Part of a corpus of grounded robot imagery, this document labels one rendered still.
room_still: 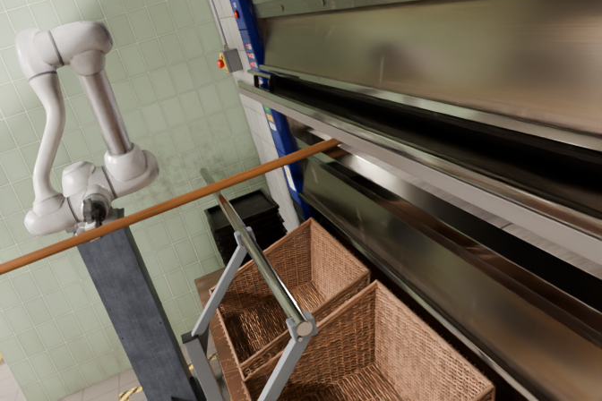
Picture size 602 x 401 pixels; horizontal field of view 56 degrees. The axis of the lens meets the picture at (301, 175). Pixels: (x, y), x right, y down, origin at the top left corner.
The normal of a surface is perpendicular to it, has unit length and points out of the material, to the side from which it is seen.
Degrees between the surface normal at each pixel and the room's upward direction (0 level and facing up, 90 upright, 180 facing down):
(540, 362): 70
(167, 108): 90
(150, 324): 90
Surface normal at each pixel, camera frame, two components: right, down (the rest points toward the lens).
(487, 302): -0.95, 0.02
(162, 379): 0.29, 0.24
